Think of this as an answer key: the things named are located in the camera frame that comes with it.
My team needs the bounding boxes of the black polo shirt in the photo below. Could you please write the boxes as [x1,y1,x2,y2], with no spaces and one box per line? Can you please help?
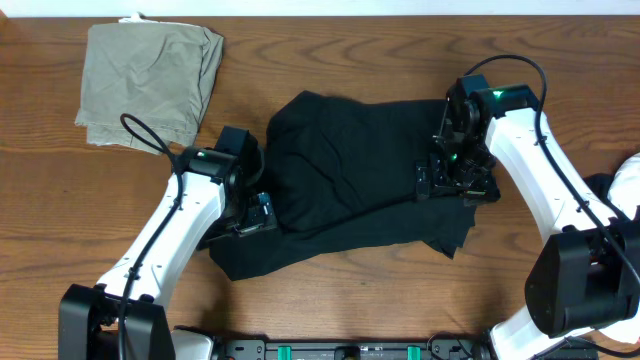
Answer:
[209,91,476,281]

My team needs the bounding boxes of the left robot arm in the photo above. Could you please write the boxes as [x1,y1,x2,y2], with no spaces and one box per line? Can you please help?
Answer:
[58,145,276,359]

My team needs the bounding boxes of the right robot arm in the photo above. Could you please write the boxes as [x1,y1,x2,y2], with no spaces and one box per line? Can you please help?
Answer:
[416,75,639,359]

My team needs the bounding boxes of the black and white jersey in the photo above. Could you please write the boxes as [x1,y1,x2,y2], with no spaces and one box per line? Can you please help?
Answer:
[585,154,640,344]

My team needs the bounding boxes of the folded khaki trousers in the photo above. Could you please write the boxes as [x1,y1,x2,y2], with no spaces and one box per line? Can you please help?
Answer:
[75,15,224,153]

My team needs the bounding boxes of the right black cable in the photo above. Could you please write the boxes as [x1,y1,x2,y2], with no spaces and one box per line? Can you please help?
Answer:
[462,54,640,359]

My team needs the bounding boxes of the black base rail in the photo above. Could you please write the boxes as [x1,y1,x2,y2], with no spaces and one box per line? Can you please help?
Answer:
[212,338,492,360]

